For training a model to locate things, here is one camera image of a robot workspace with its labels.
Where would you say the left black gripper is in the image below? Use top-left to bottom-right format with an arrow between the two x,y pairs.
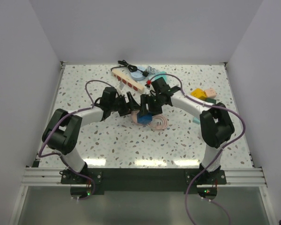
110,92 -> 141,117

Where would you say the round light blue socket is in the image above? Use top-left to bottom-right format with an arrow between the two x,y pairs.
130,66 -> 146,81

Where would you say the dark green cube socket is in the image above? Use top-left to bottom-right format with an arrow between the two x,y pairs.
205,98 -> 216,105

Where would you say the teal adapter plug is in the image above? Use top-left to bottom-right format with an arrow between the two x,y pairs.
192,117 -> 200,125

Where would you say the yellow cube socket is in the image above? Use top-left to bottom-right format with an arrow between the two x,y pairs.
191,88 -> 207,101

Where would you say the teal triangular power strip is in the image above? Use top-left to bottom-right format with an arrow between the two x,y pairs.
153,71 -> 167,81

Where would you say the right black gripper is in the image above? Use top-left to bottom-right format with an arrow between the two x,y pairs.
139,94 -> 163,118

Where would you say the beige long power strip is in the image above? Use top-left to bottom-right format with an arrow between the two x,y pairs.
111,68 -> 145,94

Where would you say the pink cord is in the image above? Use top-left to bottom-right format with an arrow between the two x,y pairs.
146,114 -> 169,130

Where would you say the light blue cord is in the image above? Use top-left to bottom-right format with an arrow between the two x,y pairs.
146,65 -> 159,75

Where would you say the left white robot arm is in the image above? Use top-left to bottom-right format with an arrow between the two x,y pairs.
38,87 -> 141,184

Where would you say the black power cord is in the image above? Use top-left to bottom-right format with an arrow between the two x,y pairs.
117,60 -> 149,77

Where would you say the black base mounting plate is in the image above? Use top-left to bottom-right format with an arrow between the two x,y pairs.
59,168 -> 227,198

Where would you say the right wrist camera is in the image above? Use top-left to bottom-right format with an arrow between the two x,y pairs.
145,77 -> 181,95

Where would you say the pink round socket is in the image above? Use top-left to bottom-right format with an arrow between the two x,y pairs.
204,88 -> 217,99

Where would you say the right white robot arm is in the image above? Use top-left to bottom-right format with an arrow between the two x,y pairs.
140,91 -> 235,184

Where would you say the aluminium rail frame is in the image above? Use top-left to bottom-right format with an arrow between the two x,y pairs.
22,62 -> 266,187

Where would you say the blue cube socket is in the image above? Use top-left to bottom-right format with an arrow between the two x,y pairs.
137,113 -> 153,125

